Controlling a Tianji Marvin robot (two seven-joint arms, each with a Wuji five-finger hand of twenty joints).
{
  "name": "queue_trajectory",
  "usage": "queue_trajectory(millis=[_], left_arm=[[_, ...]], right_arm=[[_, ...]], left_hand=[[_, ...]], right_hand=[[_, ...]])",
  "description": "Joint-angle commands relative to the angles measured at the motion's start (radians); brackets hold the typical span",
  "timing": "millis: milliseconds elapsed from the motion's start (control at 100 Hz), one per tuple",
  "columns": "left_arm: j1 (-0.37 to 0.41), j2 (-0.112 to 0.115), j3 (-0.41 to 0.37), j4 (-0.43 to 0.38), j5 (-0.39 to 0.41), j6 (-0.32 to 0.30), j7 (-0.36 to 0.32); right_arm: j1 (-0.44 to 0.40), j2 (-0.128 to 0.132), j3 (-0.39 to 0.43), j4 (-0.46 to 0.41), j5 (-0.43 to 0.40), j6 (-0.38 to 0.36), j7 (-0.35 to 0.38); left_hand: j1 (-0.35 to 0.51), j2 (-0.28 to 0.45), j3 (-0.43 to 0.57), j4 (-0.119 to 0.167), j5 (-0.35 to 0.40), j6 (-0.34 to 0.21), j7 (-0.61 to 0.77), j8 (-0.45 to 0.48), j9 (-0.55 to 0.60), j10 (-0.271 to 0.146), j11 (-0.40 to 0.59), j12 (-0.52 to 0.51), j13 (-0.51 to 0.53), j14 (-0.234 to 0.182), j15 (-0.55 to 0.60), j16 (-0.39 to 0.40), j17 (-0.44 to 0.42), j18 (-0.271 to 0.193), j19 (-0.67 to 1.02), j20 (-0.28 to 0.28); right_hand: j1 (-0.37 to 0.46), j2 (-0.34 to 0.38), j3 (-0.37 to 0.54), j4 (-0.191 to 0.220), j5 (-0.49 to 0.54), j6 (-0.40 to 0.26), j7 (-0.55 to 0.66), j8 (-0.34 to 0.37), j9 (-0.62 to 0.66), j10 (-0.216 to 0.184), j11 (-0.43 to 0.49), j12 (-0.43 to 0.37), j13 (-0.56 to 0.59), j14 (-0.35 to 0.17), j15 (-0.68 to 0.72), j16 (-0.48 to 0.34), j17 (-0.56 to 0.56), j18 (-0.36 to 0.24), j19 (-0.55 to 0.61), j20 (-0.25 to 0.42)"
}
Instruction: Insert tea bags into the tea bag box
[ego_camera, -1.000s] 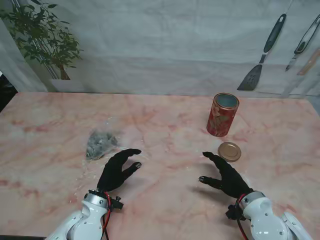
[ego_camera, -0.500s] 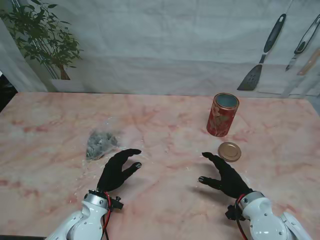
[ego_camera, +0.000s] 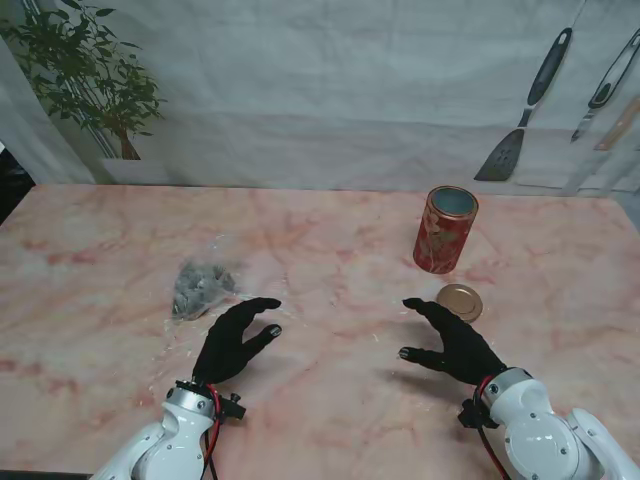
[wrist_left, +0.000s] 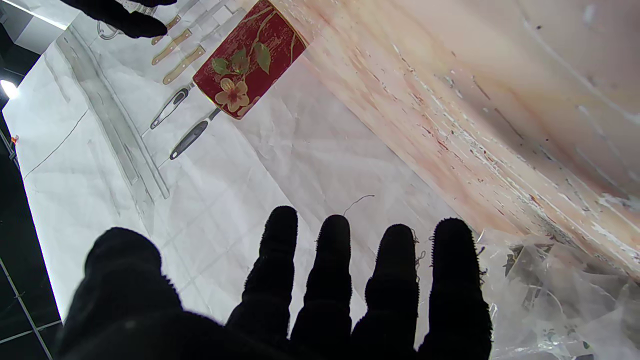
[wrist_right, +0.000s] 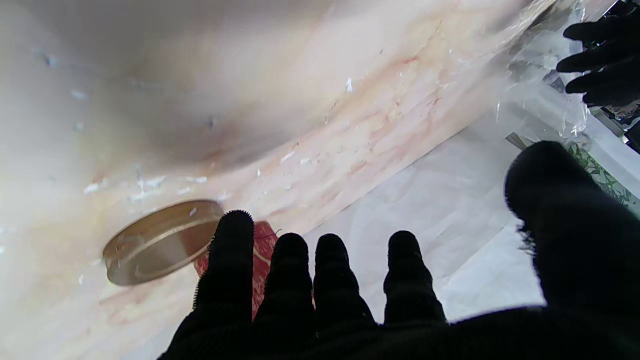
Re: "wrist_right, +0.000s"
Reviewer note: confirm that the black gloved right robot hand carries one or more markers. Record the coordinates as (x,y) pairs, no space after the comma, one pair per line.
(575,280)

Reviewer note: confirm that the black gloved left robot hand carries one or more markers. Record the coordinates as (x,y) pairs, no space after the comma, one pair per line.
(615,60)

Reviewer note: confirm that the clear plastic tea bag pouch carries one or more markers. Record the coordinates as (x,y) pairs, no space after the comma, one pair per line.
(540,85)

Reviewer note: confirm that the red floral tea tin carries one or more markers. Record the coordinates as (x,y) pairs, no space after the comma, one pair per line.
(264,250)

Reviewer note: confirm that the gold round tin lid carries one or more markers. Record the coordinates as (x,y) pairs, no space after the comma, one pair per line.
(155,245)

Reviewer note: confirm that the printed green potted plant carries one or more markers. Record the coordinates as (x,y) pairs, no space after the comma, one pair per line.
(605,180)

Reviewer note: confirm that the white printed backdrop cloth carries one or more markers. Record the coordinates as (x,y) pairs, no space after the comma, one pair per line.
(450,210)

